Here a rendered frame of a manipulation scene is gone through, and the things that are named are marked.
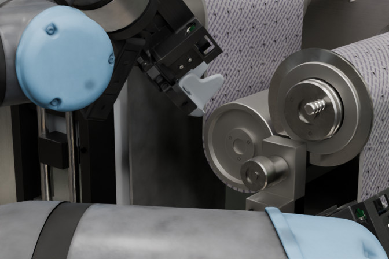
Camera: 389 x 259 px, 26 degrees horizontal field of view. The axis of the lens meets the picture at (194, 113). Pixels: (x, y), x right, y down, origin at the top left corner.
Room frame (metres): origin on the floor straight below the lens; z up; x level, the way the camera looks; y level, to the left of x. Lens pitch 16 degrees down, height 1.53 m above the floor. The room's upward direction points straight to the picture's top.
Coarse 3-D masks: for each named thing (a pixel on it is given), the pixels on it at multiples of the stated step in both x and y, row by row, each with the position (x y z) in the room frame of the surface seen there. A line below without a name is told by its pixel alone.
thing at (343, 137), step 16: (304, 64) 1.00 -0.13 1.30; (320, 64) 0.98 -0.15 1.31; (288, 80) 1.01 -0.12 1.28; (336, 80) 0.97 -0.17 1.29; (352, 96) 0.95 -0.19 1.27; (352, 112) 0.95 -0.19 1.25; (288, 128) 1.01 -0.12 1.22; (352, 128) 0.95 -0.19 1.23; (320, 144) 0.98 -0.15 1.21; (336, 144) 0.97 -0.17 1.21
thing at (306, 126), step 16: (304, 80) 0.98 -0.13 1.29; (320, 80) 0.98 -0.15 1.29; (288, 96) 0.99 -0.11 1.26; (304, 96) 0.98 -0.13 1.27; (320, 96) 0.96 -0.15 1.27; (336, 96) 0.96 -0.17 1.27; (288, 112) 0.99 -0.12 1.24; (304, 112) 0.98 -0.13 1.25; (320, 112) 0.97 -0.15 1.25; (336, 112) 0.95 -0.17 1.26; (304, 128) 0.98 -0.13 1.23; (320, 128) 0.96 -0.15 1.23; (336, 128) 0.96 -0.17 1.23
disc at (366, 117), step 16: (320, 48) 0.99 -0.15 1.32; (288, 64) 1.02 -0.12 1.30; (336, 64) 0.97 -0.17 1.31; (352, 64) 0.96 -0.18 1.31; (272, 80) 1.03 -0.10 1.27; (352, 80) 0.96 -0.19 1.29; (272, 96) 1.03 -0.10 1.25; (368, 96) 0.95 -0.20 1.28; (272, 112) 1.03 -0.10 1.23; (368, 112) 0.94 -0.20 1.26; (368, 128) 0.94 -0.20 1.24; (352, 144) 0.96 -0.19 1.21; (320, 160) 0.98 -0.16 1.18; (336, 160) 0.97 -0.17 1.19
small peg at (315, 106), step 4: (316, 100) 0.96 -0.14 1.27; (320, 100) 0.96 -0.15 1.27; (308, 104) 0.94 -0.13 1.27; (312, 104) 0.94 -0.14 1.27; (316, 104) 0.94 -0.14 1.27; (320, 104) 0.95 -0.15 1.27; (324, 104) 0.95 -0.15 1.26; (304, 108) 0.94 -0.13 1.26; (308, 108) 0.94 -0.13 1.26; (312, 108) 0.94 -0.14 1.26; (316, 108) 0.94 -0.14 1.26; (320, 108) 0.95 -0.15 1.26; (324, 108) 0.96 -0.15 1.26; (308, 112) 0.94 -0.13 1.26; (312, 112) 0.94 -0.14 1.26; (316, 112) 0.94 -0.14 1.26
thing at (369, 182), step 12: (384, 144) 0.99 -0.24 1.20; (360, 156) 0.96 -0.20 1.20; (372, 156) 0.97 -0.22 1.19; (384, 156) 1.00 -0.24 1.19; (360, 168) 0.95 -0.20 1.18; (372, 168) 0.97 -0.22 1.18; (384, 168) 1.00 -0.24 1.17; (360, 180) 0.95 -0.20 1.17; (372, 180) 0.97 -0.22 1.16; (384, 180) 1.00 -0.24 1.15; (360, 192) 0.95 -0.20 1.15; (372, 192) 0.97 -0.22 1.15
